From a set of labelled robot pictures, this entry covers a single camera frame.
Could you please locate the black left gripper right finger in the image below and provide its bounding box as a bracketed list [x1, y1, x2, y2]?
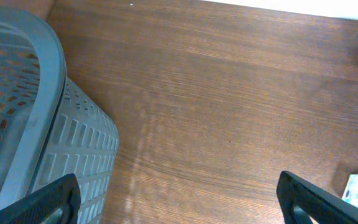
[276, 170, 358, 224]

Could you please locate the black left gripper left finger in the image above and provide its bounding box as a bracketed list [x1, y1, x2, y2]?
[0, 174, 81, 224]

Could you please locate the grey plastic mesh basket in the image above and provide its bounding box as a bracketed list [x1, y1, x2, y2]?
[0, 7, 119, 223]

